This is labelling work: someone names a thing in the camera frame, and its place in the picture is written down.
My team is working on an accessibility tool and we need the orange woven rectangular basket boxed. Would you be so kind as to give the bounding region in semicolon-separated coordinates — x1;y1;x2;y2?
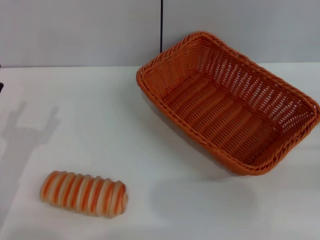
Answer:
135;31;320;177

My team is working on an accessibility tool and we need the orange striped bread loaf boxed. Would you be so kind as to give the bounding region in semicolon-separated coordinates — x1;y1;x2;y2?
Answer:
39;170;129;220

